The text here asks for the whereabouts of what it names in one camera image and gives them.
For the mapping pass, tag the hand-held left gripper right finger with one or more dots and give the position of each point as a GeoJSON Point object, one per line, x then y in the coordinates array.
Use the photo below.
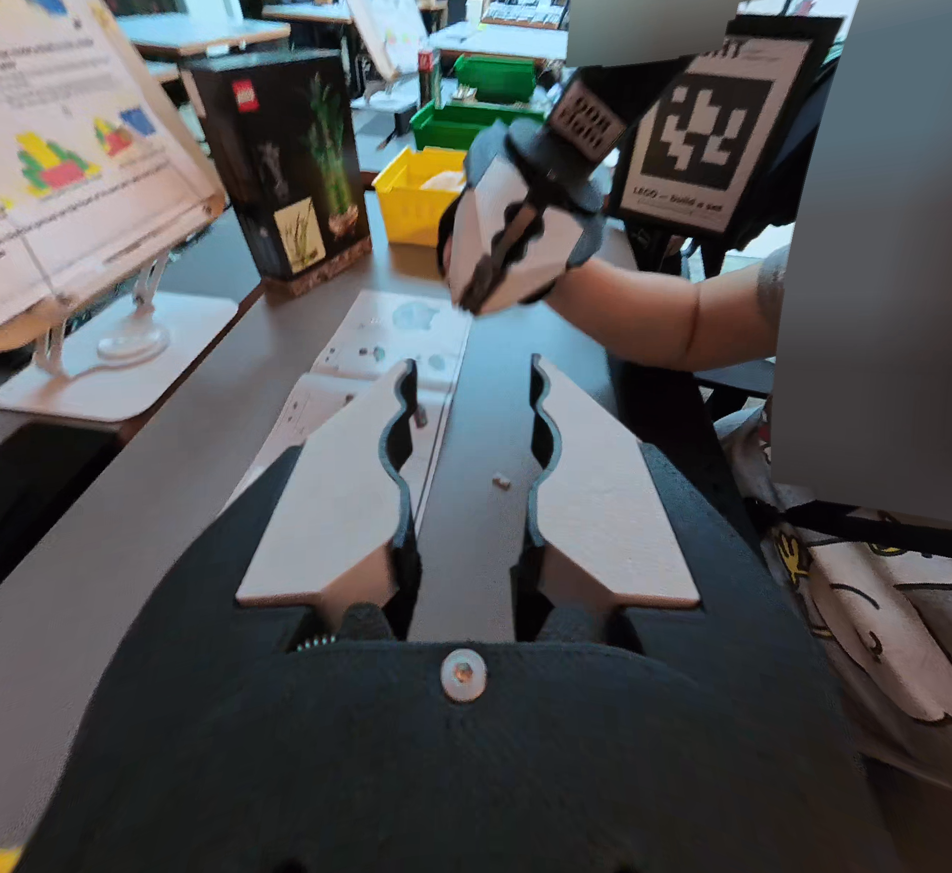
{"type": "Point", "coordinates": [610, 516]}

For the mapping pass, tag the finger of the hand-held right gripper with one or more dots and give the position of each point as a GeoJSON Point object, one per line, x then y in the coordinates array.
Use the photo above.
{"type": "Point", "coordinates": [547, 256]}
{"type": "Point", "coordinates": [483, 218]}

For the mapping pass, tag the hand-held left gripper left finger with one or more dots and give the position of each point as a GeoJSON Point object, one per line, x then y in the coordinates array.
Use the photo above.
{"type": "Point", "coordinates": [320, 516]}

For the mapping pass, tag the instruction booklet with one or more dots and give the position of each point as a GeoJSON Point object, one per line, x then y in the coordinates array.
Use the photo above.
{"type": "Point", "coordinates": [387, 337]}

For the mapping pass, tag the person's right forearm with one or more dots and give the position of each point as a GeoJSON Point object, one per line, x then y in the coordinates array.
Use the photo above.
{"type": "Point", "coordinates": [654, 315]}

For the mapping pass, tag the grey desk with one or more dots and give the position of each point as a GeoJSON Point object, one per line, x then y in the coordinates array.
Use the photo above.
{"type": "Point", "coordinates": [483, 397]}

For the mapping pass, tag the green plastic bin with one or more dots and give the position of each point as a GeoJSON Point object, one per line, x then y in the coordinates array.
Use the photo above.
{"type": "Point", "coordinates": [494, 77]}
{"type": "Point", "coordinates": [461, 129]}

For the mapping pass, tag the black framed marker sign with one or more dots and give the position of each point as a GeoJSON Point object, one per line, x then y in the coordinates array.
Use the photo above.
{"type": "Point", "coordinates": [706, 129]}

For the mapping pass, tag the narrow dark toy set box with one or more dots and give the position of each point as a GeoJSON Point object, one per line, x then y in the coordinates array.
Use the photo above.
{"type": "Point", "coordinates": [428, 77]}

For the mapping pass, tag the black toy set box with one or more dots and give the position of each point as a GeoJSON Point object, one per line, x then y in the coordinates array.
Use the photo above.
{"type": "Point", "coordinates": [282, 166]}

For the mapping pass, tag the background book stand with sheet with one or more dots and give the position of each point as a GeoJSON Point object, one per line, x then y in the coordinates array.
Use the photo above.
{"type": "Point", "coordinates": [387, 18]}

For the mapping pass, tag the instruction sheet on white stand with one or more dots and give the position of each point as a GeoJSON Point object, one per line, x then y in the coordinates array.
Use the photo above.
{"type": "Point", "coordinates": [149, 367]}

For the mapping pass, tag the wood-edged background table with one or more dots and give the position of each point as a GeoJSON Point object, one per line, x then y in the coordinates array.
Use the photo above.
{"type": "Point", "coordinates": [201, 33]}

